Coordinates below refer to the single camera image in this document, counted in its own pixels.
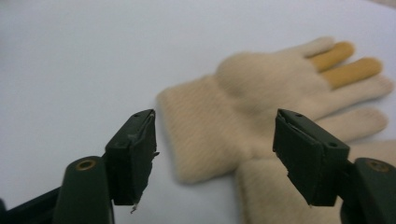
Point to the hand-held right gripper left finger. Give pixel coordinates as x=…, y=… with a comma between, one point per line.
x=130, y=155

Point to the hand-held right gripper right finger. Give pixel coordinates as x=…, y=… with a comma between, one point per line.
x=311, y=158

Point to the beige knit glove white tag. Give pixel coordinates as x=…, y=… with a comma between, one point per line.
x=267, y=193

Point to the white foam mat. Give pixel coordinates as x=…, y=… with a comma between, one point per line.
x=68, y=68

